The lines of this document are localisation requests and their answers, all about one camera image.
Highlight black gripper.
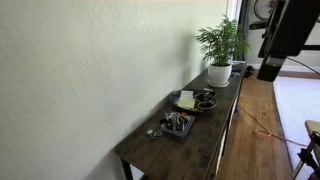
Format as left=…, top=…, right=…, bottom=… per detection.
left=256, top=55, right=288, bottom=83

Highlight blue and silver key tags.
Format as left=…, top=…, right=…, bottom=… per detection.
left=146, top=128, right=165, bottom=140

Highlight dark blue oval bowl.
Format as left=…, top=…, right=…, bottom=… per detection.
left=169, top=88, right=219, bottom=114

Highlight grey rimmed black key fob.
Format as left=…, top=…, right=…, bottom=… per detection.
left=174, top=121, right=185, bottom=132

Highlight square blue rimmed key tray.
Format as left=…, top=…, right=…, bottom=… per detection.
left=157, top=110, right=197, bottom=139

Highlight small black bag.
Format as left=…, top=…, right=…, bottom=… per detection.
left=242, top=65, right=256, bottom=79

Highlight small black device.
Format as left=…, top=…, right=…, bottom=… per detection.
left=231, top=60, right=248, bottom=78

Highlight white rug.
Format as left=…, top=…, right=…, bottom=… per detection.
left=271, top=75, right=320, bottom=170

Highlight white plant pot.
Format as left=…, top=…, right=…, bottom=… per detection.
left=207, top=63, right=233, bottom=89

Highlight green palm plant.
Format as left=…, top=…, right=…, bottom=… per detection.
left=194, top=14, right=252, bottom=67

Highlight bicycle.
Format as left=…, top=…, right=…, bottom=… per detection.
left=253, top=0, right=278, bottom=21

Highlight black sunglasses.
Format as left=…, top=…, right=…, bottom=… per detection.
left=194, top=92, right=218, bottom=111

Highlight white folded paper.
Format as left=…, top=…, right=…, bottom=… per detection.
left=179, top=89, right=195, bottom=100

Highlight bunch of metal keys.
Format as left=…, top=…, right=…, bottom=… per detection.
left=164, top=111, right=184, bottom=124

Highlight dark wooden console table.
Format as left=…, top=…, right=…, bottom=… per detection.
left=114, top=62, right=249, bottom=180

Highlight thin black camera cable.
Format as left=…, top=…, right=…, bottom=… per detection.
left=285, top=55, right=320, bottom=76

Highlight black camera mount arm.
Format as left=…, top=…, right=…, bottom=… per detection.
left=301, top=44, right=320, bottom=52

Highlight black bar camera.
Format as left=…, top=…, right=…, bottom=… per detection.
left=248, top=19, right=269, bottom=31

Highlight orange floor cable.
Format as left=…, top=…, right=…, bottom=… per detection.
left=237, top=104, right=308, bottom=148

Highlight white window frame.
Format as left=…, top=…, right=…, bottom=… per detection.
left=226, top=0, right=244, bottom=63

